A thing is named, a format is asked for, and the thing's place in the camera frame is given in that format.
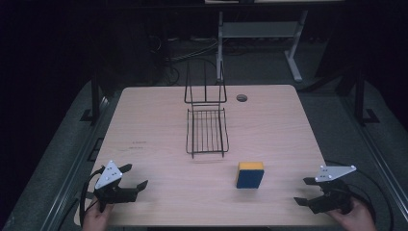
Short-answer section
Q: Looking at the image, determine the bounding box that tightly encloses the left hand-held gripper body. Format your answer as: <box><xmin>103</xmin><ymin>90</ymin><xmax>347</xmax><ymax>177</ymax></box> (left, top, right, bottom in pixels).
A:
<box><xmin>92</xmin><ymin>160</ymin><xmax>138</xmax><ymax>214</ymax></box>

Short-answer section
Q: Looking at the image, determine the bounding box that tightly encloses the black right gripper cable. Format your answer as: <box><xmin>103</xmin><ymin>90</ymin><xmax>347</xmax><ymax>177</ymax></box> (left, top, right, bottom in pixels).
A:
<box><xmin>323</xmin><ymin>159</ymin><xmax>395</xmax><ymax>231</ymax></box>

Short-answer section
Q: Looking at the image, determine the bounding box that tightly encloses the blue and yellow sponge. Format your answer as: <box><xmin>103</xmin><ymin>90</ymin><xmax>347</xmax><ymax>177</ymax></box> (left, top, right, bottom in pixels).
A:
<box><xmin>235</xmin><ymin>161</ymin><xmax>266</xmax><ymax>190</ymax></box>

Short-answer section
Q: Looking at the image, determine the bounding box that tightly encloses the bundle of floor cables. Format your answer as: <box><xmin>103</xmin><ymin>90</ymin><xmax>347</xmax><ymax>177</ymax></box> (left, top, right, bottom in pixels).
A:
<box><xmin>146</xmin><ymin>34</ymin><xmax>222</xmax><ymax>87</ymax></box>

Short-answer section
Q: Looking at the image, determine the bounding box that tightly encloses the black upright stand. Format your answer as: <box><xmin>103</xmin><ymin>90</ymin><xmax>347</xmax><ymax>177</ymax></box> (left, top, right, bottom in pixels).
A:
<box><xmin>350</xmin><ymin>67</ymin><xmax>381</xmax><ymax>127</ymax></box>
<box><xmin>79</xmin><ymin>72</ymin><xmax>104</xmax><ymax>125</ymax></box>

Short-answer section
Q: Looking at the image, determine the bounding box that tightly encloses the person's left hand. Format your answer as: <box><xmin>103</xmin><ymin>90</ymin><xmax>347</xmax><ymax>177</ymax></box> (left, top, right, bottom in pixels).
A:
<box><xmin>81</xmin><ymin>195</ymin><xmax>115</xmax><ymax>231</ymax></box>

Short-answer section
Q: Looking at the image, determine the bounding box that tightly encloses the metal frame rail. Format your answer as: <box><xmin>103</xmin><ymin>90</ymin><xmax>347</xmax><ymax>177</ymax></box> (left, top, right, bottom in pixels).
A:
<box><xmin>339</xmin><ymin>95</ymin><xmax>408</xmax><ymax>223</ymax></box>
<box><xmin>39</xmin><ymin>95</ymin><xmax>111</xmax><ymax>231</ymax></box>

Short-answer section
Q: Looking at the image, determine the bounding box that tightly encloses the person's right hand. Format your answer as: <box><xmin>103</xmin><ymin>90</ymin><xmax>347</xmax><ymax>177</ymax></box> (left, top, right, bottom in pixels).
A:
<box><xmin>326</xmin><ymin>196</ymin><xmax>378</xmax><ymax>231</ymax></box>

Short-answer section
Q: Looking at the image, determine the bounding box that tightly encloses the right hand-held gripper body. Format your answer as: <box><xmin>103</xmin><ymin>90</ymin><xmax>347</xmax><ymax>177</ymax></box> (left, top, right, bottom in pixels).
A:
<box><xmin>308</xmin><ymin>165</ymin><xmax>358</xmax><ymax>216</ymax></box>

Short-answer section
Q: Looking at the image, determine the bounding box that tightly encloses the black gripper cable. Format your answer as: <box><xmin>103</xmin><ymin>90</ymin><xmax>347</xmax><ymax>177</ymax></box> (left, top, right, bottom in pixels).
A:
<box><xmin>323</xmin><ymin>159</ymin><xmax>395</xmax><ymax>231</ymax></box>
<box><xmin>57</xmin><ymin>165</ymin><xmax>106</xmax><ymax>231</ymax></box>

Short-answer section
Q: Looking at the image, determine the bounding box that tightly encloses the grey metal stand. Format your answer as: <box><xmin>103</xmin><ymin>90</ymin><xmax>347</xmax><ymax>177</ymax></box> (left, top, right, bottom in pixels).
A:
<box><xmin>216</xmin><ymin>9</ymin><xmax>310</xmax><ymax>84</ymax></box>

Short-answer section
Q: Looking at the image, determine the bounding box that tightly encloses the black wire rack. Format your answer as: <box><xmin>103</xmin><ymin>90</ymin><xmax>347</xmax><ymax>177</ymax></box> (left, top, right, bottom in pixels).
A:
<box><xmin>183</xmin><ymin>60</ymin><xmax>231</xmax><ymax>160</ymax></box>

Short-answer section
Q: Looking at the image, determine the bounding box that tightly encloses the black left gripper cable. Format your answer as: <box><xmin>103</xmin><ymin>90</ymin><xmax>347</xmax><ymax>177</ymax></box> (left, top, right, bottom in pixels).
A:
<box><xmin>57</xmin><ymin>165</ymin><xmax>106</xmax><ymax>231</ymax></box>

